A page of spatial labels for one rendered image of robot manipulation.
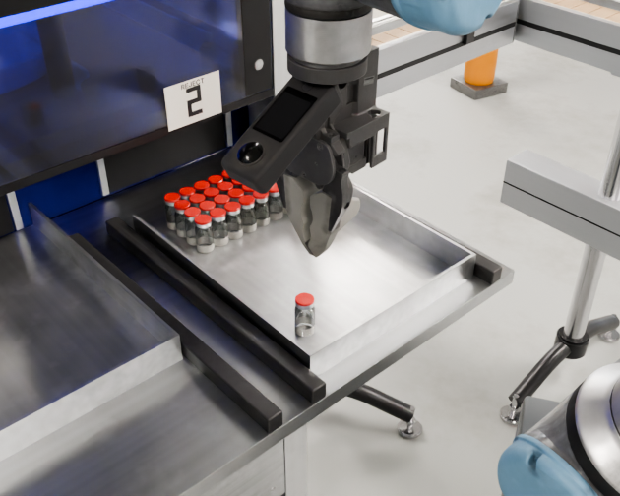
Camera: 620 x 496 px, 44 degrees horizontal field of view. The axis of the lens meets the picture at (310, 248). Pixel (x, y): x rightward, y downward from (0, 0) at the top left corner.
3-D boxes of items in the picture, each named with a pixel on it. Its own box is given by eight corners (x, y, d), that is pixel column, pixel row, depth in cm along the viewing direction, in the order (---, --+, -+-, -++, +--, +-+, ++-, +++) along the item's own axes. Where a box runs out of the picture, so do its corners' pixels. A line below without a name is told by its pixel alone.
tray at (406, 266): (136, 237, 100) (132, 215, 98) (290, 170, 114) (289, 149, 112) (310, 381, 79) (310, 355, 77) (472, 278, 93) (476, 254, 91)
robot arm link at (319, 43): (332, 28, 62) (261, 4, 66) (331, 82, 64) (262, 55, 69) (391, 5, 66) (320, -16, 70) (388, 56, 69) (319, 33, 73)
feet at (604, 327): (491, 413, 192) (499, 373, 184) (600, 324, 219) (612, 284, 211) (518, 432, 187) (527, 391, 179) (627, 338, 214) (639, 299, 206)
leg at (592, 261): (543, 351, 199) (611, 68, 154) (563, 336, 204) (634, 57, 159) (574, 370, 193) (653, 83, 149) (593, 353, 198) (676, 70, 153)
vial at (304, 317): (290, 330, 85) (289, 299, 83) (305, 321, 86) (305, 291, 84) (303, 340, 84) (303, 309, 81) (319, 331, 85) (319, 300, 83)
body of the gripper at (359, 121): (388, 167, 76) (397, 49, 69) (330, 202, 71) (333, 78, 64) (330, 142, 81) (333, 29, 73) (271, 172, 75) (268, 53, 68)
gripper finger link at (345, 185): (351, 232, 75) (355, 152, 70) (341, 239, 74) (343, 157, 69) (315, 214, 78) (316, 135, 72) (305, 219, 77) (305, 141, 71)
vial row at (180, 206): (173, 233, 100) (169, 203, 98) (280, 185, 110) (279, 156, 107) (183, 240, 99) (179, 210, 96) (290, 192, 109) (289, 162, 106)
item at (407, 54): (268, 149, 127) (265, 56, 118) (213, 117, 137) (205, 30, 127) (519, 44, 164) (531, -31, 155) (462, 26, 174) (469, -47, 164)
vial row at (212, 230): (193, 248, 98) (190, 217, 95) (301, 198, 107) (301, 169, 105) (203, 256, 96) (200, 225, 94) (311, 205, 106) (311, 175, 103)
